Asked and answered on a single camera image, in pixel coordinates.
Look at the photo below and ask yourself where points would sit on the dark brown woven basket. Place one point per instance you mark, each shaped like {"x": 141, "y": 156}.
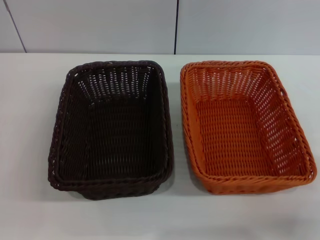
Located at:
{"x": 112, "y": 193}
{"x": 112, "y": 140}

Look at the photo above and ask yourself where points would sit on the orange woven basket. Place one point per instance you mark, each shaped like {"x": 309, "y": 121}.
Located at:
{"x": 232, "y": 130}

